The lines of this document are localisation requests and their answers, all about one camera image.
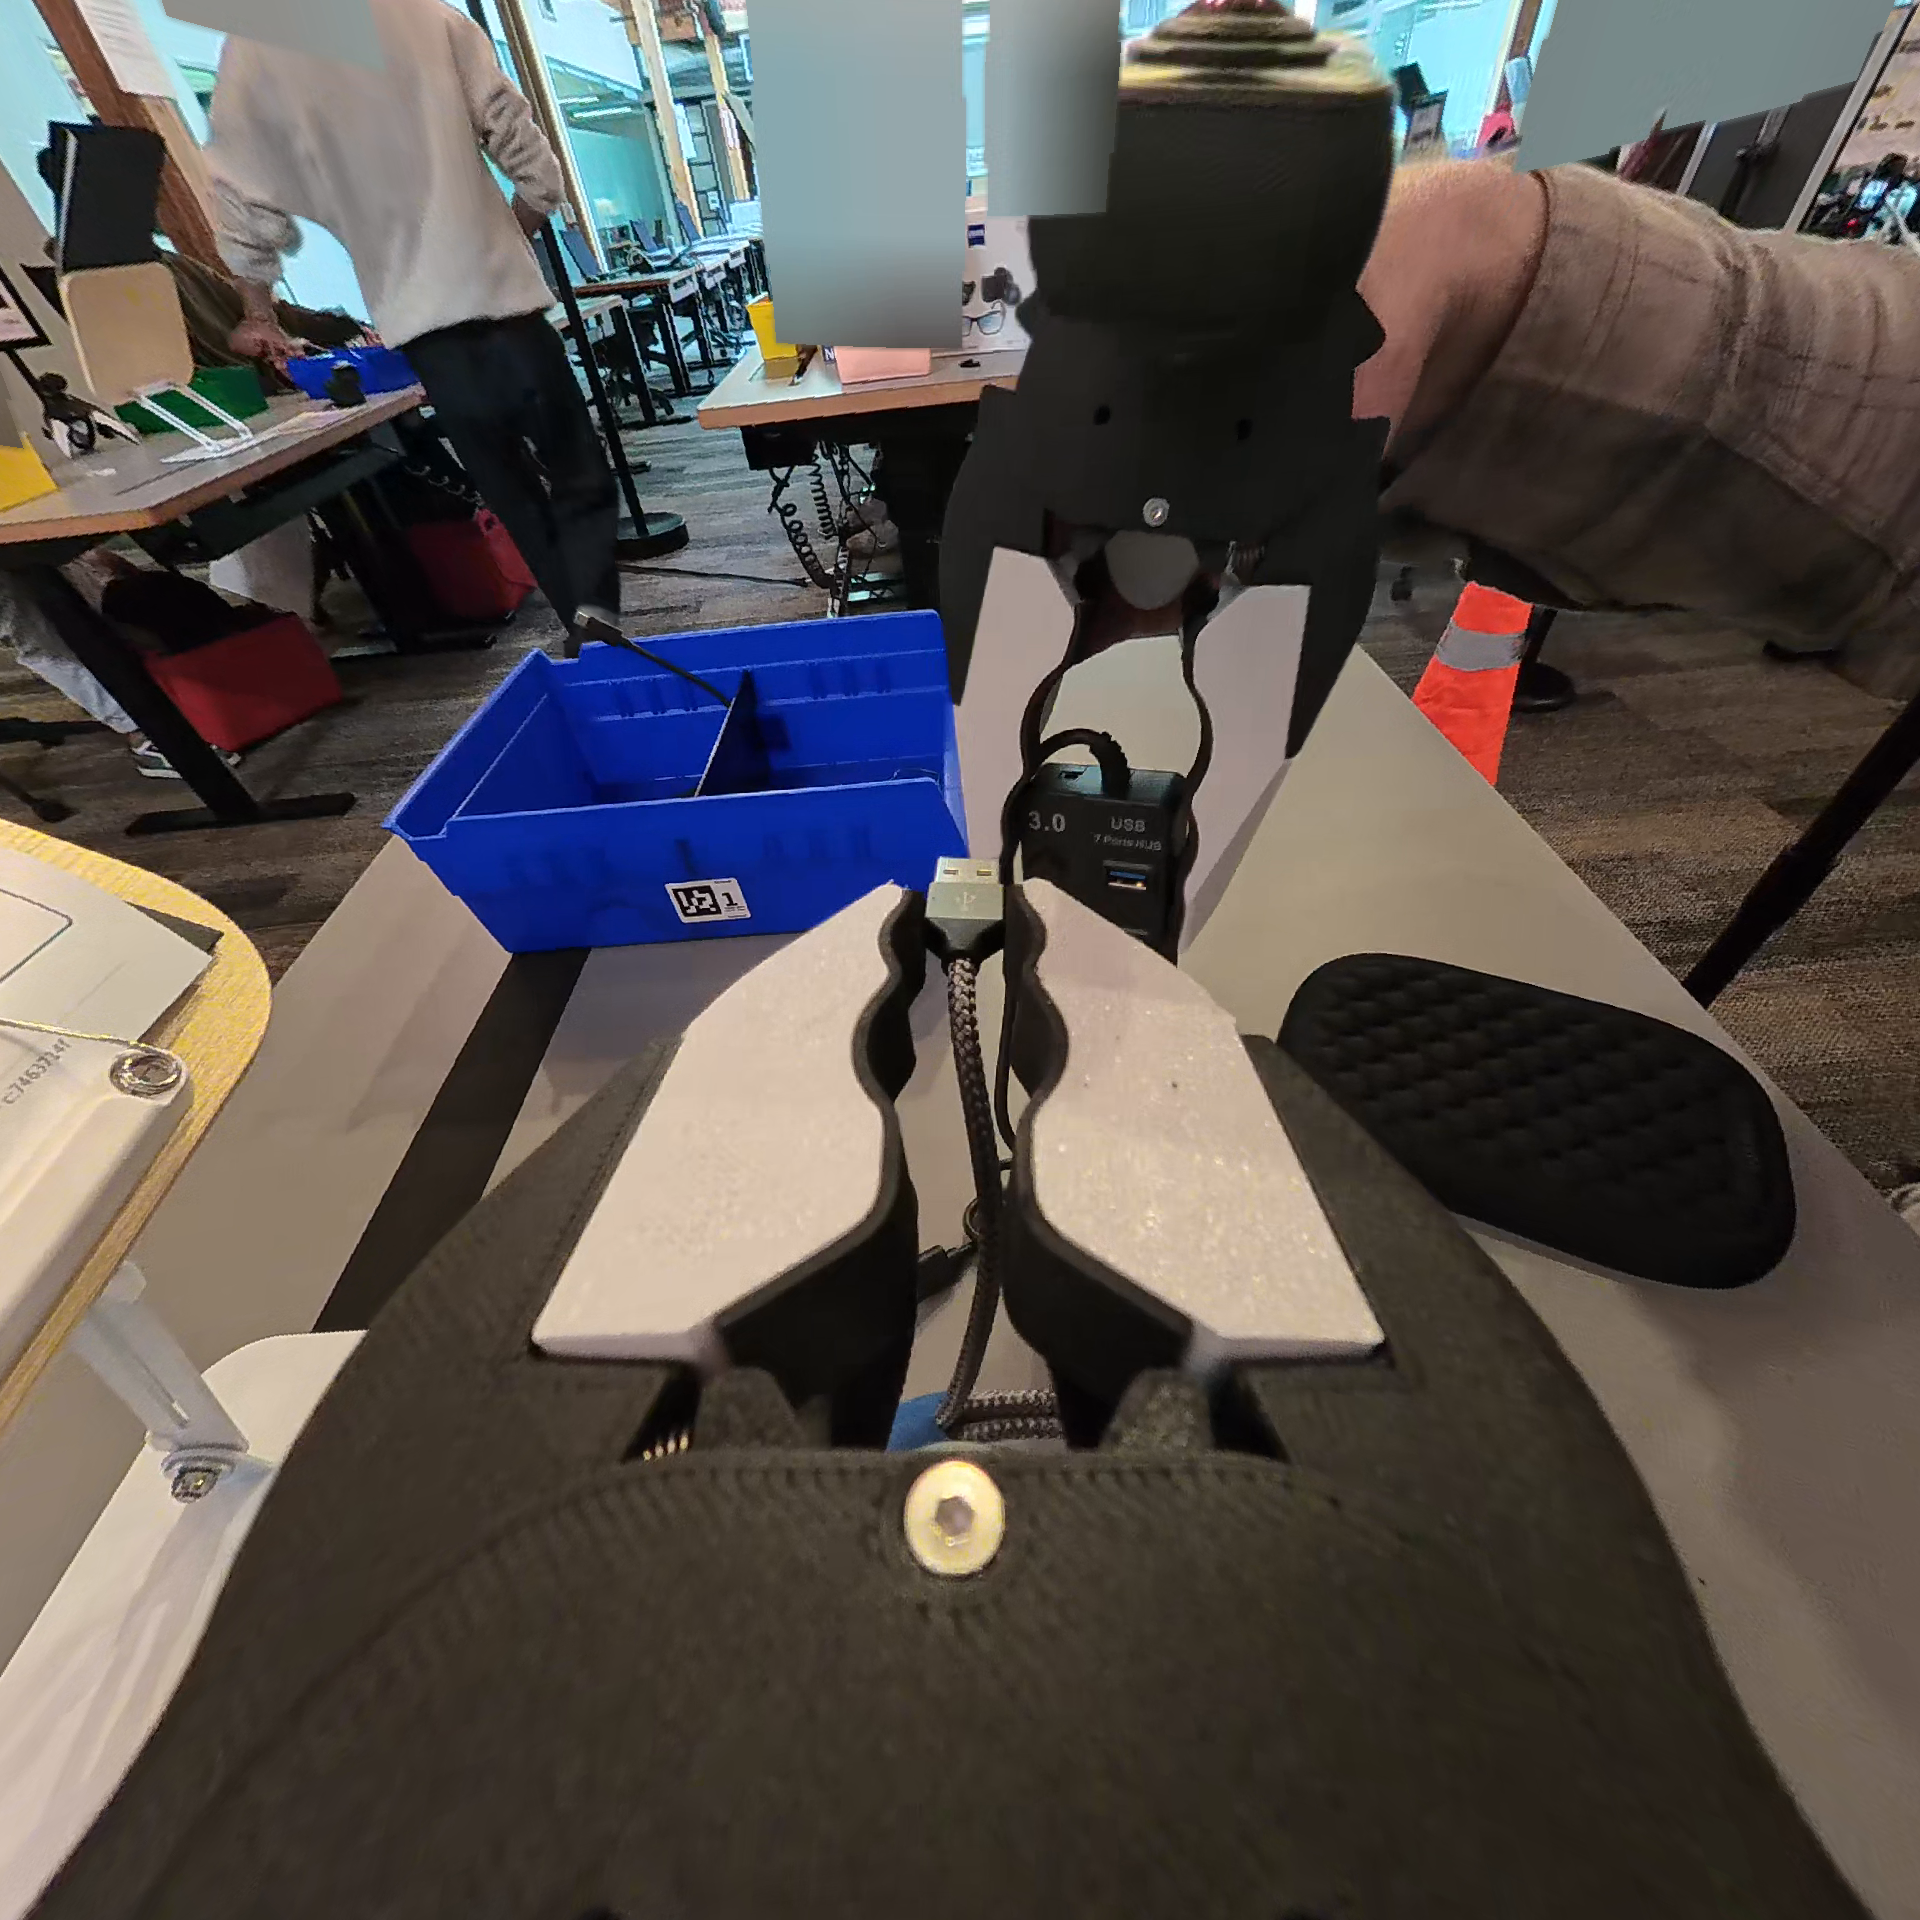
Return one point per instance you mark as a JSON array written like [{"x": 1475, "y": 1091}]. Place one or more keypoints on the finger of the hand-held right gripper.
[
  {"x": 1256, "y": 750},
  {"x": 1006, "y": 708}
]

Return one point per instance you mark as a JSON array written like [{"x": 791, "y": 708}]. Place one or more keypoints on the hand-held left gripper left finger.
[{"x": 722, "y": 1200}]

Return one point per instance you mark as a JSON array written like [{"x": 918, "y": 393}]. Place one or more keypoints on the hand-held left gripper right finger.
[{"x": 1202, "y": 1200}]

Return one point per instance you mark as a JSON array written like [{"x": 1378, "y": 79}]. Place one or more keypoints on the blue plastic bin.
[{"x": 540, "y": 827}]

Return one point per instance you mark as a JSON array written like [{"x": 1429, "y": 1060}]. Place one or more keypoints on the person's right hand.
[{"x": 1412, "y": 287}]

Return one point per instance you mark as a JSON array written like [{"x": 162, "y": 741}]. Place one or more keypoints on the black bin divider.
[{"x": 736, "y": 737}]

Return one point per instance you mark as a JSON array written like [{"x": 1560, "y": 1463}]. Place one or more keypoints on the wooden work table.
[
  {"x": 182, "y": 467},
  {"x": 871, "y": 384}
]

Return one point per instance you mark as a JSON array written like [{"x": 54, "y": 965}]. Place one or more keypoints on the black wrist rest pad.
[{"x": 1546, "y": 1111}]

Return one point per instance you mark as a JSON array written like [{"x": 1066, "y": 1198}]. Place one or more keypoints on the instruction sheet on stand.
[{"x": 212, "y": 1081}]

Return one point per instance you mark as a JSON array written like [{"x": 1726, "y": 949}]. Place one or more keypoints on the red plastic bin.
[{"x": 242, "y": 685}]

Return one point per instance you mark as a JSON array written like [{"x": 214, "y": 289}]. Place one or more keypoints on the white stand base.
[{"x": 151, "y": 1622}]

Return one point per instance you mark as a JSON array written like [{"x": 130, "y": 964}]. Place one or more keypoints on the green plastic bin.
[{"x": 195, "y": 400}]

